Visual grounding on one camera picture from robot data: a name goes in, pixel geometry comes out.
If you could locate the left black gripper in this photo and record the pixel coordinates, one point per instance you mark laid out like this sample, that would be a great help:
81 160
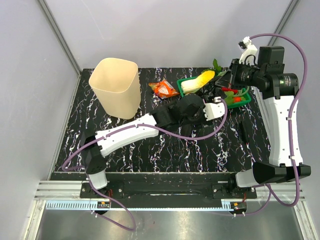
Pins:
203 118

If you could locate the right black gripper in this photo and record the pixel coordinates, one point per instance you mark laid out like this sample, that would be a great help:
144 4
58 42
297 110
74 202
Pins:
234 67

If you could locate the beige plastic trash bin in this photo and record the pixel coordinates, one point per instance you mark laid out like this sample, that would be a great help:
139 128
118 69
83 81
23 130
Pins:
116 84

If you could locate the black trash bag roll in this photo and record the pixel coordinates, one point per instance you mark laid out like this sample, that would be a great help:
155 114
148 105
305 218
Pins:
186 130

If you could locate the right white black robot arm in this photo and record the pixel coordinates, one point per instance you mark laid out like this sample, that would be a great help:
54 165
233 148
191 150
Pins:
263 68

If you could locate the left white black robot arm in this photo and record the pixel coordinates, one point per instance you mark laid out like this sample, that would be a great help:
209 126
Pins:
107 141

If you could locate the green long beans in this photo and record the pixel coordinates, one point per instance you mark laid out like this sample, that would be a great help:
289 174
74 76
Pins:
242 92

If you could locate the red chili pepper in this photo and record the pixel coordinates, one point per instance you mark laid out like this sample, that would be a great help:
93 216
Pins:
225 89

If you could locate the yellow white napa cabbage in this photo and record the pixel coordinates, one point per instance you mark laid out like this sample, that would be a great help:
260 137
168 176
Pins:
193 85

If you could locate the green leafy vegetable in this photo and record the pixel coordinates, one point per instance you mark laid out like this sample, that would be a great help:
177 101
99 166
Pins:
219 83

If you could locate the small orange carrot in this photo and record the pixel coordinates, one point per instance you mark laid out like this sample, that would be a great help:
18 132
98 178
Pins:
237 99

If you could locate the green plastic basket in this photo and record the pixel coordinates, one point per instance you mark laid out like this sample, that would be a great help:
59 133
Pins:
240 102

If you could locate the orange snack packet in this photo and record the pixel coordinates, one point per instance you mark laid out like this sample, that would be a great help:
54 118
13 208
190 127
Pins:
163 89

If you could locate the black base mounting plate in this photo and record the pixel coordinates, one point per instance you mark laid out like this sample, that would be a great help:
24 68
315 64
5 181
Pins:
175 190

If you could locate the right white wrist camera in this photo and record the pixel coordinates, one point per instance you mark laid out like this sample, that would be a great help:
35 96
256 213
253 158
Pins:
248 48

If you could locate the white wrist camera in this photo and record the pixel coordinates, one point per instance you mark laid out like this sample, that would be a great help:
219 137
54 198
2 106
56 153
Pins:
248 48
214 110

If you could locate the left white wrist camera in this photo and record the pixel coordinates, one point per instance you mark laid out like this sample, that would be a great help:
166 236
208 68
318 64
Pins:
214 110

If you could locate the aluminium frame rail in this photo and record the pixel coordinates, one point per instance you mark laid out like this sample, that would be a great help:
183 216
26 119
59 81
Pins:
159 216

